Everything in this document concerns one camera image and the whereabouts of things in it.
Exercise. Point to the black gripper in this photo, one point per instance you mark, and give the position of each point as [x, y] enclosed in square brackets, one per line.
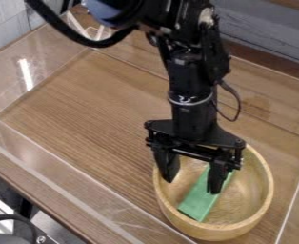
[192, 134]

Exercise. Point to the green rectangular block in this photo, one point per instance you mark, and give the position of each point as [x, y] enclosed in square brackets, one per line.
[198, 201]

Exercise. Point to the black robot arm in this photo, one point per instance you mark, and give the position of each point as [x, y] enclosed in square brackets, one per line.
[181, 27]

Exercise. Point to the brown wooden bowl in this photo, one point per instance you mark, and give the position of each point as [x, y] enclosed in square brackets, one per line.
[241, 206]

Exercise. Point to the clear acrylic tray wall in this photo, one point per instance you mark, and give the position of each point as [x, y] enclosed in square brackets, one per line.
[80, 163]

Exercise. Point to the clear acrylic corner bracket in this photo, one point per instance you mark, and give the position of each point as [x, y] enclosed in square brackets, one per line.
[88, 29]

